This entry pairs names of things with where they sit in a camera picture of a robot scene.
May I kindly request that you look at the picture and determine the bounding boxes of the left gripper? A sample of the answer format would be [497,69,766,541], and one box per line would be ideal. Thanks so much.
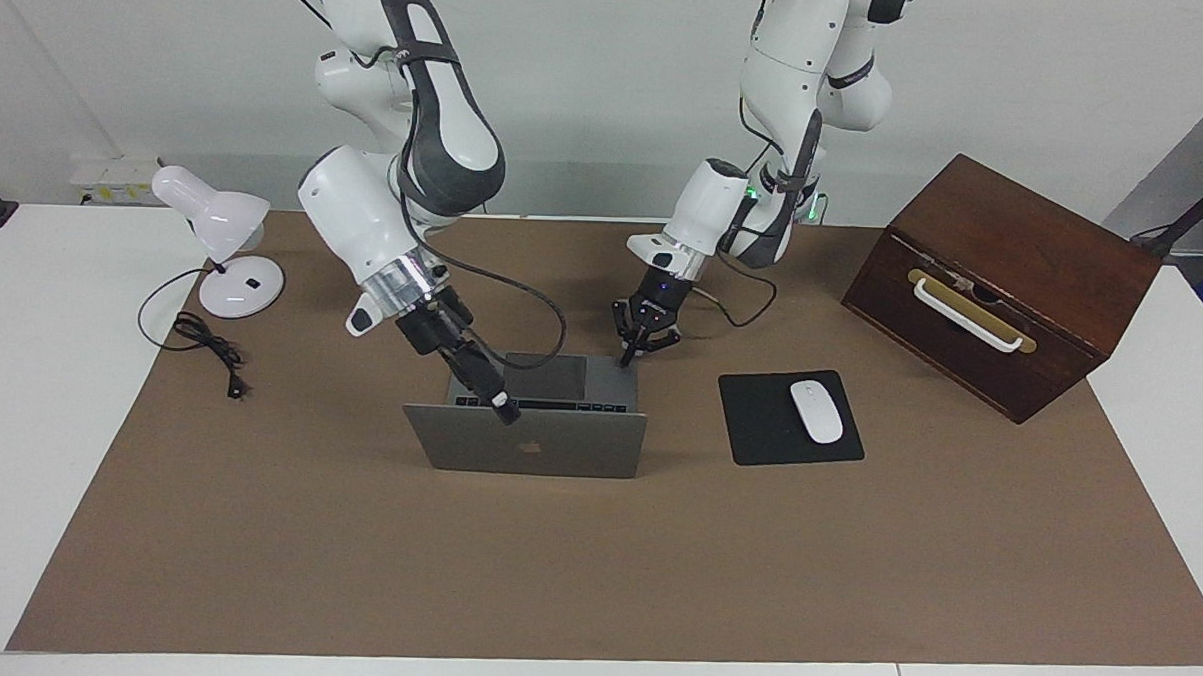
[610,258,701,371]

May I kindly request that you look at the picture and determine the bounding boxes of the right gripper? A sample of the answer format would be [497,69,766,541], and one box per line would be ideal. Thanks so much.
[394,287,485,367]

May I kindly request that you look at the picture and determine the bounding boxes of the grey laptop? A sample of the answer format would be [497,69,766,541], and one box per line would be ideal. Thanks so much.
[402,348,652,481]

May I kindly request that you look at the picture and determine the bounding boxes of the black mouse pad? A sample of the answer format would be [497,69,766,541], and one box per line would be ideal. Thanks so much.
[714,366,868,471]

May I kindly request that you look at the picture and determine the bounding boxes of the white computer mouse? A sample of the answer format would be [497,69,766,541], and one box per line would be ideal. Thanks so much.
[788,380,847,446]

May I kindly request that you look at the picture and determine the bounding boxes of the white desk lamp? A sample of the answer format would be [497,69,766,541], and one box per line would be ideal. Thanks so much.
[147,164,290,321]

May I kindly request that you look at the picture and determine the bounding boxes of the white power strip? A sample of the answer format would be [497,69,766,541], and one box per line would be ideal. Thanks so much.
[69,154,165,210]

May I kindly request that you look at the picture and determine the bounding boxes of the dark brown wooden box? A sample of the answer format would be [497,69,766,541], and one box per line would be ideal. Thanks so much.
[837,149,1167,429]

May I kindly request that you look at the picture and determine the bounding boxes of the black lamp cable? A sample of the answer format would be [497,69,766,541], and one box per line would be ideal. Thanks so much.
[135,265,256,401]

